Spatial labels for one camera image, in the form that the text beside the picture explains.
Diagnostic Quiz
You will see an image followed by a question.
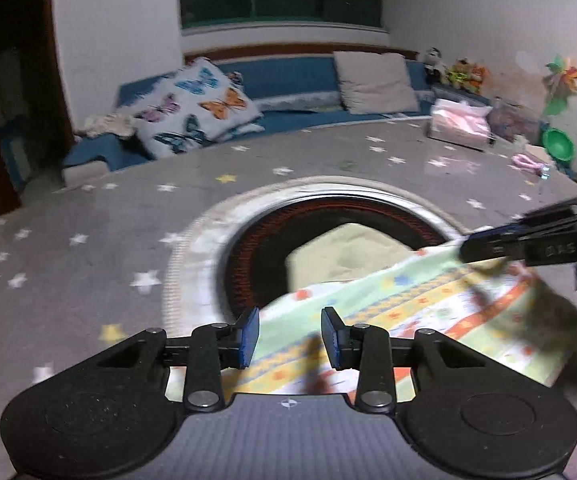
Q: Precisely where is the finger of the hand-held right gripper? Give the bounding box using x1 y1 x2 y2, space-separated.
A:
459 232 577 267
473 194 577 239

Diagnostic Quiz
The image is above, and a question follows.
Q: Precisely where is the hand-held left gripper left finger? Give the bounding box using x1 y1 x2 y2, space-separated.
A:
82 307 261 411

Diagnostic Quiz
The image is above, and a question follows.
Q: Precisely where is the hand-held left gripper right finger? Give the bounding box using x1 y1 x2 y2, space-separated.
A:
321 306 500 410

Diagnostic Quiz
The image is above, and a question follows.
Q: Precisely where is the colourful patterned cloth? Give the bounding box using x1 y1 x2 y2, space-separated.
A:
228 240 577 397

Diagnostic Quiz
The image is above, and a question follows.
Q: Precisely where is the small pink toy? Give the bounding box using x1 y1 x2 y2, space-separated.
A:
511 153 552 180

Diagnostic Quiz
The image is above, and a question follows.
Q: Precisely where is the green bowl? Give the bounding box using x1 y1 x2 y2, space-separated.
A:
541 128 575 164

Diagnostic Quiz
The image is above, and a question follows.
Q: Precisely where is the round rimmed mat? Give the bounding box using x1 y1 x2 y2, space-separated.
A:
161 176 470 342

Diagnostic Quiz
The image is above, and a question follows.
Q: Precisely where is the pink plastic bag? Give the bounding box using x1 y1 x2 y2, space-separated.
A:
427 98 494 153

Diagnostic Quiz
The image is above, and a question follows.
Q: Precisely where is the colourful pinwheel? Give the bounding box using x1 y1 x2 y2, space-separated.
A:
542 54 577 117

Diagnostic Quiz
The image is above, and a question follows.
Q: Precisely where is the orange plush toy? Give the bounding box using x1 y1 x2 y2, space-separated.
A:
468 62 490 95

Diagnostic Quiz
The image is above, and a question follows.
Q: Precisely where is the yellow green plush toy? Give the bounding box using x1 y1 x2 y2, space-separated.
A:
445 57 472 89

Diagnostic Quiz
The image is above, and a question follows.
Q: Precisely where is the black and white plush toy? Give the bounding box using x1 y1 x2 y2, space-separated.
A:
416 47 448 84

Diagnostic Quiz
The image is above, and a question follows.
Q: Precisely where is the plain grey pillow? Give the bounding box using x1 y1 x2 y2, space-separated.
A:
332 51 422 115

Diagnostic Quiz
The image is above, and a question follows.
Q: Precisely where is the butterfly print pillow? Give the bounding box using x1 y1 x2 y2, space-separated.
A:
131 57 265 161

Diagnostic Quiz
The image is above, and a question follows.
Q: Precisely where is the crumpled cream cloth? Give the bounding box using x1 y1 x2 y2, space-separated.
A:
82 112 137 139

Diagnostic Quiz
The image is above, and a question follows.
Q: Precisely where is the blue sofa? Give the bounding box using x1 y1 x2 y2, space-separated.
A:
62 54 494 172

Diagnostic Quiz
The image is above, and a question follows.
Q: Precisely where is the dark wooden door frame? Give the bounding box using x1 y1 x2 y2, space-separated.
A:
0 0 75 223

